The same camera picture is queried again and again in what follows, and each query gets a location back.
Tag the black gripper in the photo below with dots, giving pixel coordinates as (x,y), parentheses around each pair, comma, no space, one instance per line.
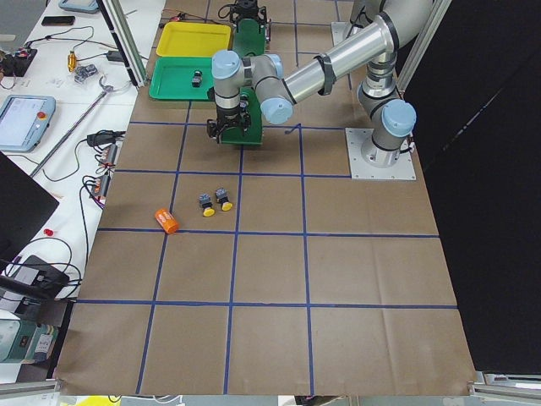
(246,7)
(224,116)

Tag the green push button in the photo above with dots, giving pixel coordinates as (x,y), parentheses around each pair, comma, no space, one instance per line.
(197,79)
(244,104)

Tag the yellow plastic tray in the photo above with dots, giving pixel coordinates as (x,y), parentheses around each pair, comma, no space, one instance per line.
(187,39)

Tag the yellow push button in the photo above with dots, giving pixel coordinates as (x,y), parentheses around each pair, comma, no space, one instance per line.
(206,205)
(222,199)

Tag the black smartphone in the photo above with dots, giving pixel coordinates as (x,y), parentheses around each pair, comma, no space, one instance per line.
(62,20)

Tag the green plastic tray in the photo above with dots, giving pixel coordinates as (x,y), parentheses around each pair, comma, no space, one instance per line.
(172,76)

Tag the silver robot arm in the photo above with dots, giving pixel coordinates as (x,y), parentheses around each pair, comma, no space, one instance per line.
(379,30)

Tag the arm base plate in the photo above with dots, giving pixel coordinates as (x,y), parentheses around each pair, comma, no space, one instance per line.
(368,162)
(342,30)

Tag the left teach pendant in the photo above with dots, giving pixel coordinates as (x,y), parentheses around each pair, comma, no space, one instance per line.
(24,120)

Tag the aluminium frame post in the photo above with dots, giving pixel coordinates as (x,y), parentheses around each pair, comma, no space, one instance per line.
(117,24)

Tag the black power adapter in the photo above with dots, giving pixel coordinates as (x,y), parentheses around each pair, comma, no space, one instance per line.
(114,56)

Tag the green conveyor belt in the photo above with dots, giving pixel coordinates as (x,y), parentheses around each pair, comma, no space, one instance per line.
(249,40)

